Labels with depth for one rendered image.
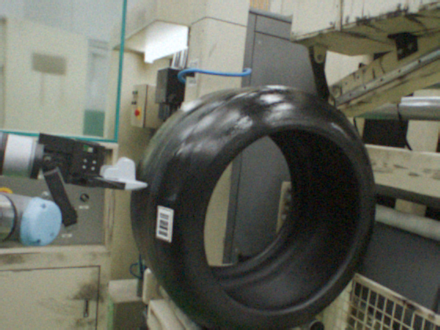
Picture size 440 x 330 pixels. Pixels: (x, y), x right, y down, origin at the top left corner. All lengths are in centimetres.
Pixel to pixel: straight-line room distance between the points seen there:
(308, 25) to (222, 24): 24
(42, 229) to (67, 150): 18
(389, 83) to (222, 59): 46
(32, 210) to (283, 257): 76
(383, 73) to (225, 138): 54
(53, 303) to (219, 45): 100
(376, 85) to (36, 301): 125
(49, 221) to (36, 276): 84
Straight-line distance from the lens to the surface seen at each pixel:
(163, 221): 80
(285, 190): 150
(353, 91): 125
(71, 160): 84
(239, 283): 121
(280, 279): 123
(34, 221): 71
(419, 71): 111
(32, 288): 157
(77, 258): 155
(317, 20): 123
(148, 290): 124
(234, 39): 126
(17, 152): 81
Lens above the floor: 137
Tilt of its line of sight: 8 degrees down
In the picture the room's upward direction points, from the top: 6 degrees clockwise
